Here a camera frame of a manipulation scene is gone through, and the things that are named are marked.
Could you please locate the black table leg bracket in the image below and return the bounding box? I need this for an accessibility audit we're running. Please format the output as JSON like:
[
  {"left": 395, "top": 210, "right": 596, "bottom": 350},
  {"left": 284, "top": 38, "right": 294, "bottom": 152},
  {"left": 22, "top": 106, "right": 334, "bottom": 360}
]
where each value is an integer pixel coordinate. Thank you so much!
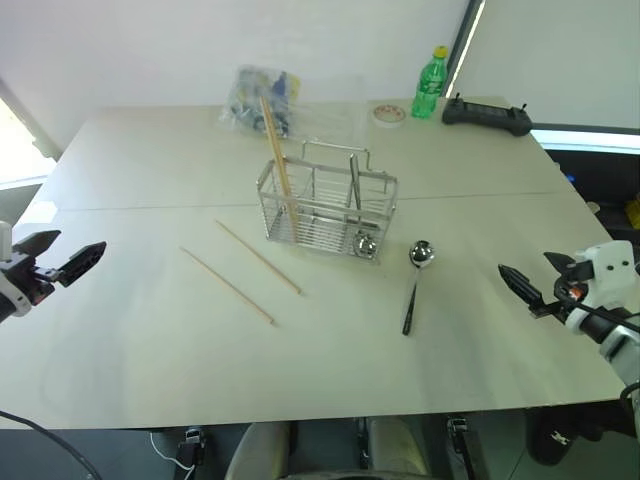
[
  {"left": 446, "top": 416, "right": 477, "bottom": 480},
  {"left": 176, "top": 426, "right": 207, "bottom": 472}
]

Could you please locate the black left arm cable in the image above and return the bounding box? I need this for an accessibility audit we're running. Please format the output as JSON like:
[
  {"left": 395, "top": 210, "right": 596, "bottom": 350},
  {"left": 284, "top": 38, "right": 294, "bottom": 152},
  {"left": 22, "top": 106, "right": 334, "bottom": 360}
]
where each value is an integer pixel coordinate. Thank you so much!
[{"left": 0, "top": 409, "right": 102, "bottom": 480}]

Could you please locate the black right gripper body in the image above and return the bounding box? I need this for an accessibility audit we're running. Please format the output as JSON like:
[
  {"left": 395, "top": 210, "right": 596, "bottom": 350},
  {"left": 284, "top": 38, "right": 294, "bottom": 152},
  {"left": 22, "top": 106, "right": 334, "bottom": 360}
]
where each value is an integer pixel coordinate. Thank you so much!
[{"left": 529, "top": 260, "right": 595, "bottom": 322}]

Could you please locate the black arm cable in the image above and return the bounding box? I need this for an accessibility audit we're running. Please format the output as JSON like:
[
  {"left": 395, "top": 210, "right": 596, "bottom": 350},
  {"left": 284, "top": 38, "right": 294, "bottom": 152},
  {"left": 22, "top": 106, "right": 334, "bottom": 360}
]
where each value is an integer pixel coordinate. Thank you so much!
[
  {"left": 0, "top": 409, "right": 102, "bottom": 480},
  {"left": 569, "top": 295, "right": 640, "bottom": 417}
]

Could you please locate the white thin cable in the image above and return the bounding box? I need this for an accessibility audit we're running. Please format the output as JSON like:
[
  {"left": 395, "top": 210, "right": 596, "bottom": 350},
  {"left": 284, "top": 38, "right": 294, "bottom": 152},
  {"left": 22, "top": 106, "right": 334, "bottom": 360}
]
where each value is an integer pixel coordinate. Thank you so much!
[{"left": 149, "top": 431, "right": 196, "bottom": 472}]

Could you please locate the plastic bag of small items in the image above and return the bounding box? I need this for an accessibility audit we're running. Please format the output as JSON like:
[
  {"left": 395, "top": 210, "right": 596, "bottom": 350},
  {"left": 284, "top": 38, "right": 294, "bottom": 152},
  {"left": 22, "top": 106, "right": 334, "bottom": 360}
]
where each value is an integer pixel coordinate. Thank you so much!
[{"left": 217, "top": 64, "right": 303, "bottom": 138}]

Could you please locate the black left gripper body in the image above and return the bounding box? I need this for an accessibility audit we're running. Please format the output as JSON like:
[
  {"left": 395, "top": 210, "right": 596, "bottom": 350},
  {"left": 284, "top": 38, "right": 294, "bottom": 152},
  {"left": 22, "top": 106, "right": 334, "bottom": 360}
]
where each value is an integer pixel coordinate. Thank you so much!
[{"left": 0, "top": 252, "right": 61, "bottom": 307}]

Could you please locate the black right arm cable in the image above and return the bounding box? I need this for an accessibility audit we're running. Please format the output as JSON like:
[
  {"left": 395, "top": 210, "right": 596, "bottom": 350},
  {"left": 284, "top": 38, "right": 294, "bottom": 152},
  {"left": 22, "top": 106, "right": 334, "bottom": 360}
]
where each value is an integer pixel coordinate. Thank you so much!
[{"left": 569, "top": 295, "right": 640, "bottom": 417}]

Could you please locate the white tape roll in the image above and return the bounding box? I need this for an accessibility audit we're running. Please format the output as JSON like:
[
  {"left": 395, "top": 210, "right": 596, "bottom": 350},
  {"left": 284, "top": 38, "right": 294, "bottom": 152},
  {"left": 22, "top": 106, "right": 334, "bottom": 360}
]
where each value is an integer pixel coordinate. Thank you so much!
[{"left": 369, "top": 102, "right": 407, "bottom": 129}]

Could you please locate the green plastic bottle yellow cap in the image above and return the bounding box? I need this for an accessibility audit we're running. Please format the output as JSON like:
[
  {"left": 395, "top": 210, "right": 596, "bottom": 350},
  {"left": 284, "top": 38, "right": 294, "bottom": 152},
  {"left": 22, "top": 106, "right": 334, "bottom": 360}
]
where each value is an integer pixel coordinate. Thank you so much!
[{"left": 410, "top": 45, "right": 449, "bottom": 120}]

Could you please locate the wooden chopstick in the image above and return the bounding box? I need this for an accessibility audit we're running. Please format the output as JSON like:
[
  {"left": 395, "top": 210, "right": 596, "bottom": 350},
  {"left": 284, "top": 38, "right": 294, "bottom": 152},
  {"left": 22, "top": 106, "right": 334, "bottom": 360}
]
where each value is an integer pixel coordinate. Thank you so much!
[
  {"left": 179, "top": 246, "right": 277, "bottom": 328},
  {"left": 261, "top": 95, "right": 300, "bottom": 235},
  {"left": 258, "top": 95, "right": 296, "bottom": 237},
  {"left": 214, "top": 219, "right": 303, "bottom": 296}
]

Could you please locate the steel spoon with black handle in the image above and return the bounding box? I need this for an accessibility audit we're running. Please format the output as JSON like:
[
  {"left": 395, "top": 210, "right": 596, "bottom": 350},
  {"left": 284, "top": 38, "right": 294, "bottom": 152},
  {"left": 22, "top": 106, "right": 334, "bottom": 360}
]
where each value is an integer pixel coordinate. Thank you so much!
[
  {"left": 349, "top": 153, "right": 379, "bottom": 260},
  {"left": 401, "top": 239, "right": 438, "bottom": 337}
]

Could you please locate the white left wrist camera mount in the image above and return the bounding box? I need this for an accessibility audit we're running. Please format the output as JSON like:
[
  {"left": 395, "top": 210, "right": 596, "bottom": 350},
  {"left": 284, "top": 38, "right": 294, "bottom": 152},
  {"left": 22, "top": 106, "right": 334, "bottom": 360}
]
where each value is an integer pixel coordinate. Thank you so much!
[{"left": 0, "top": 219, "right": 32, "bottom": 318}]

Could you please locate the metal wire cutlery rack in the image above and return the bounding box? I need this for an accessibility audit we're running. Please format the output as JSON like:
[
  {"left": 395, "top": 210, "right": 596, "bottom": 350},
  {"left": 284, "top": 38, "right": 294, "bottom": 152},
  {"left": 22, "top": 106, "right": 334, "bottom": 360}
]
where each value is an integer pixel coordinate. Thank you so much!
[{"left": 256, "top": 140, "right": 400, "bottom": 266}]

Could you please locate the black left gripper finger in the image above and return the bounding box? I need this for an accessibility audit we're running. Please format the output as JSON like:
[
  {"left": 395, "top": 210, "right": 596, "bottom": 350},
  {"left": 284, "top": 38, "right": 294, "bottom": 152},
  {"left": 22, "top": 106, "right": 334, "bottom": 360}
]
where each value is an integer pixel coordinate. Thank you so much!
[
  {"left": 56, "top": 240, "right": 108, "bottom": 288},
  {"left": 11, "top": 229, "right": 62, "bottom": 259}
]

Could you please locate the black rounded bag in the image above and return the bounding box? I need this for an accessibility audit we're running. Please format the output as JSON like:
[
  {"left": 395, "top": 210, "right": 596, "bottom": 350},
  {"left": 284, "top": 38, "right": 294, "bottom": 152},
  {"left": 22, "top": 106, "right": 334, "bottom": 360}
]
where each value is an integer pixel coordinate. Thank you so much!
[{"left": 525, "top": 403, "right": 632, "bottom": 467}]

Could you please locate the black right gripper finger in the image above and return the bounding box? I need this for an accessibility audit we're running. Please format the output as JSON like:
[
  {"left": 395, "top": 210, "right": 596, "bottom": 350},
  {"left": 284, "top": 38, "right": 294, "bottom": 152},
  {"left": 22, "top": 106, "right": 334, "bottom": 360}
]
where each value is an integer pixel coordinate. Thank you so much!
[
  {"left": 543, "top": 251, "right": 577, "bottom": 274},
  {"left": 497, "top": 263, "right": 546, "bottom": 315}
]

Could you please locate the black remote controller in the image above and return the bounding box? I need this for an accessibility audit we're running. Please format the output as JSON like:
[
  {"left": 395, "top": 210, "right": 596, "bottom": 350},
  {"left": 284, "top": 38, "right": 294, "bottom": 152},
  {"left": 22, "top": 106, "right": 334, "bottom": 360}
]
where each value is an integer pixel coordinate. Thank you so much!
[{"left": 441, "top": 92, "right": 534, "bottom": 138}]

